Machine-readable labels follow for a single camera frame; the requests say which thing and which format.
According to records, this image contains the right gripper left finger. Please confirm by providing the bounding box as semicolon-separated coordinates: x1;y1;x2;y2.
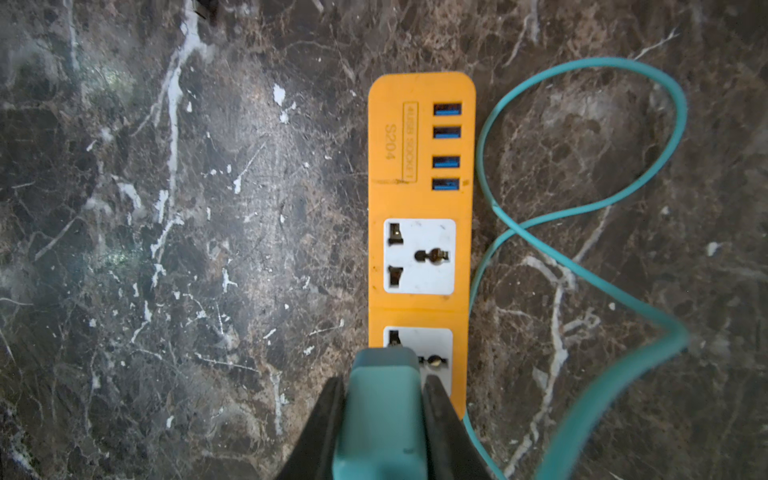
276;377;345;480

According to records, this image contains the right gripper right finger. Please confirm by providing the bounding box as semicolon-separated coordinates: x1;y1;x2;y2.
422;375;492;480

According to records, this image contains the teal charger adapter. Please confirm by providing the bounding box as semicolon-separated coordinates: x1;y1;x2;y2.
332;346;429;479

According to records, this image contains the orange power strip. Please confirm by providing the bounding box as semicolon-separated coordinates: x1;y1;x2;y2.
368;72;476;417

